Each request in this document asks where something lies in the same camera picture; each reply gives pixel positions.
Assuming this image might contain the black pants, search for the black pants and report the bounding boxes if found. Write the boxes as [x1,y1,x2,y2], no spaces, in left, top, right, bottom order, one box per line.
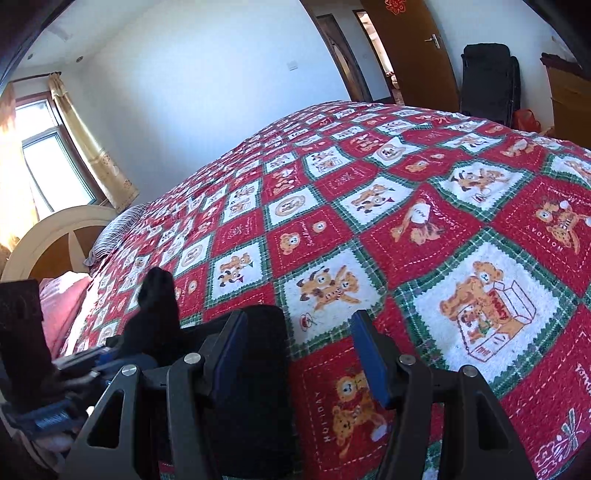
[118,267,297,479]

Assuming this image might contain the pink pillow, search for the pink pillow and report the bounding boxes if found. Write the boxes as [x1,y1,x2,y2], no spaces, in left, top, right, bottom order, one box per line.
[39,271,91,359]

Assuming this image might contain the cream wooden headboard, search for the cream wooden headboard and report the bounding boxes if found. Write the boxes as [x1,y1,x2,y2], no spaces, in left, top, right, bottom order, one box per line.
[1,205,116,282]

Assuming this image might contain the striped grey pillow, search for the striped grey pillow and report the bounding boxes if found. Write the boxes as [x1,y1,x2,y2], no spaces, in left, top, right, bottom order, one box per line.
[84,204,146,268]

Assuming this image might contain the red patchwork cartoon bedspread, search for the red patchwork cartoon bedspread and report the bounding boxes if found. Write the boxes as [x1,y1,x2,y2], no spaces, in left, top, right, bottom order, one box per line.
[63,101,590,479]

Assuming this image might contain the beige patterned curtain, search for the beige patterned curtain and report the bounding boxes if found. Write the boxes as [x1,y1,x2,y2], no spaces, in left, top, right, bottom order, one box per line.
[48,73,139,213]

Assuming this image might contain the red plastic bag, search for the red plastic bag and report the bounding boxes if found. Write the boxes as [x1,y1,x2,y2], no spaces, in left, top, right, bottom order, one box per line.
[512,109,542,133]

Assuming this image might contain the black folding chair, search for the black folding chair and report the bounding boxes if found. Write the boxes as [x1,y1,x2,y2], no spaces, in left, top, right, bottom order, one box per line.
[460,43,521,127]

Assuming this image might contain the brown wooden cabinet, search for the brown wooden cabinet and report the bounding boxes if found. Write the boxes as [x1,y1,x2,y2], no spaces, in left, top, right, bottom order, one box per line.
[540,53,591,148]

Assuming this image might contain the brown wooden door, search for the brown wooden door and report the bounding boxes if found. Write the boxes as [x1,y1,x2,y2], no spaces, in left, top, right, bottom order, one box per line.
[362,0,460,112]

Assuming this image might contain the red door decoration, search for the red door decoration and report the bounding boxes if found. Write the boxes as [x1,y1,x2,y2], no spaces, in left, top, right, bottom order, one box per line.
[385,0,407,15]

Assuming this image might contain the window with dark frame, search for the window with dark frame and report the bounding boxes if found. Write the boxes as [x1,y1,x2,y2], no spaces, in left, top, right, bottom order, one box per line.
[16,92,106,219]

